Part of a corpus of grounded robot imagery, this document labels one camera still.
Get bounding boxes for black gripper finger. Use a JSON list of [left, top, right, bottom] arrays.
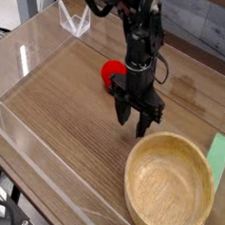
[[114, 98, 131, 125], [136, 112, 152, 138]]

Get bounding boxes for green tape strip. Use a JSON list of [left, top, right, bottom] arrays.
[[207, 133, 225, 189]]

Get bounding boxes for black metal table leg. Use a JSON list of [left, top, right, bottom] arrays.
[[10, 185, 20, 204]]

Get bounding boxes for round wooden bowl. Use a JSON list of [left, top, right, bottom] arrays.
[[123, 132, 215, 225]]

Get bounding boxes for clear acrylic corner bracket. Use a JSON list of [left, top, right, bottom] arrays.
[[58, 0, 91, 38]]

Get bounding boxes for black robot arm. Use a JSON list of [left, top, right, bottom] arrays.
[[85, 0, 166, 138]]

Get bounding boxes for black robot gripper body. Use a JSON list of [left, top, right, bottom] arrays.
[[108, 66, 164, 123]]

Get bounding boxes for clear acrylic enclosure wall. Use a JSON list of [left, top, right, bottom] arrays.
[[0, 3, 225, 225]]

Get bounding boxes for red plush fruit green stem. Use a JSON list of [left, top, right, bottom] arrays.
[[101, 60, 127, 88]]

